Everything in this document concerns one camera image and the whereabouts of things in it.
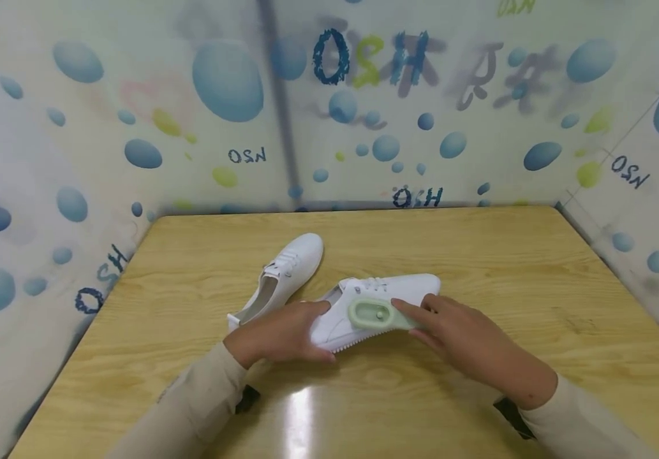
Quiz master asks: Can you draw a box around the person's right hand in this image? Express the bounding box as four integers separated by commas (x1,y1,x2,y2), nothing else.
391,293,559,410

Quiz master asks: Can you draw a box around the person's left hand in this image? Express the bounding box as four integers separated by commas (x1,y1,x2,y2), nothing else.
223,300,337,371

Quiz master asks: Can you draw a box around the white lace-up shoe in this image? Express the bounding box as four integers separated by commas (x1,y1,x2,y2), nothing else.
226,233,324,333
309,273,441,354

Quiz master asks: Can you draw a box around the light green brush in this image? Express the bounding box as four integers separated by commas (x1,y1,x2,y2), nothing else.
348,298,423,332

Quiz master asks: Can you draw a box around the person's left forearm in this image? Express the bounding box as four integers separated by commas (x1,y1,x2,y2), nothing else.
104,342,249,459

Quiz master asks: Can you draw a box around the person's right forearm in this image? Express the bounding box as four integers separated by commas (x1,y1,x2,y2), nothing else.
519,374,659,459

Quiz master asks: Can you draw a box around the black wrist band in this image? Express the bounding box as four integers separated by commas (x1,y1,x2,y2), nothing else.
235,384,261,415
493,397,537,441

